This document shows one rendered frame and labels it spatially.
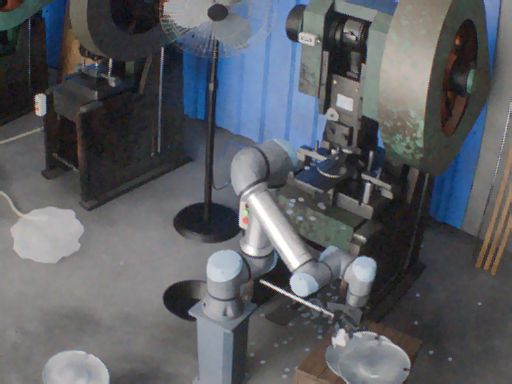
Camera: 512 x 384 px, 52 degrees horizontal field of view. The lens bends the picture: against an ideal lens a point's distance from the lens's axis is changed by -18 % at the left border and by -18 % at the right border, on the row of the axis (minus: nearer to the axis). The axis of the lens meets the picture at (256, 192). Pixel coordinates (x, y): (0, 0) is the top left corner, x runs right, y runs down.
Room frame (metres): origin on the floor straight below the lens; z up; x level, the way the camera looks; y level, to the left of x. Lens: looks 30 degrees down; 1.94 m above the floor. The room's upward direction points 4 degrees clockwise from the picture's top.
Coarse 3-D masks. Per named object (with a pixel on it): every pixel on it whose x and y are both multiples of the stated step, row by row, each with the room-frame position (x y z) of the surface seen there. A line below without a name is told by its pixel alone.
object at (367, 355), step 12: (348, 348) 1.57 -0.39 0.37; (360, 348) 1.58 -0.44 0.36; (372, 348) 1.58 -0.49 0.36; (384, 348) 1.58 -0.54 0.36; (396, 348) 1.57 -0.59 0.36; (348, 360) 1.51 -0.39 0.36; (360, 360) 1.51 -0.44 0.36; (372, 360) 1.50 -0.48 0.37; (384, 360) 1.50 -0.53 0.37; (396, 360) 1.50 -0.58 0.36; (408, 360) 1.50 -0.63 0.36; (348, 372) 1.44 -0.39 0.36; (360, 372) 1.44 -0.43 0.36; (372, 372) 1.43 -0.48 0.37; (384, 372) 1.43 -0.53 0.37; (396, 372) 1.43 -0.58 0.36; (408, 372) 1.43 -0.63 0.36
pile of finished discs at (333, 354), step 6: (354, 336) 1.66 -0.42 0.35; (366, 336) 1.66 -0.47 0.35; (372, 336) 1.66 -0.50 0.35; (348, 342) 1.62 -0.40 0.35; (354, 342) 1.62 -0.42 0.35; (390, 342) 1.62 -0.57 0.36; (330, 348) 1.59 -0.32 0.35; (336, 348) 1.59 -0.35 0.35; (342, 348) 1.59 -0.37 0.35; (330, 354) 1.55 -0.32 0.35; (336, 354) 1.55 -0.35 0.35; (330, 360) 1.52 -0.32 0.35; (336, 360) 1.52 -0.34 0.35; (330, 366) 1.48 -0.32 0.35; (336, 366) 1.48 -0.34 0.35; (336, 372) 1.45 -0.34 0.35
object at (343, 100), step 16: (336, 80) 2.26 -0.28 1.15; (352, 80) 2.22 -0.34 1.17; (336, 96) 2.25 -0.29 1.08; (352, 96) 2.21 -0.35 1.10; (336, 112) 2.24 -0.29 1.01; (352, 112) 2.21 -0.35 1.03; (336, 128) 2.21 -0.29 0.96; (352, 128) 2.19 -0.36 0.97; (368, 128) 2.26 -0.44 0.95; (352, 144) 2.20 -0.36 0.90
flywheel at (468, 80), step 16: (464, 32) 2.25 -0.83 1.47; (464, 48) 2.27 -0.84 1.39; (448, 64) 2.00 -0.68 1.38; (464, 64) 1.98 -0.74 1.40; (448, 80) 1.98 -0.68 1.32; (464, 80) 1.94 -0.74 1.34; (448, 96) 2.19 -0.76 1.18; (464, 96) 1.97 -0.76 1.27; (448, 112) 2.17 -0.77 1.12; (448, 128) 2.13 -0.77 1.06
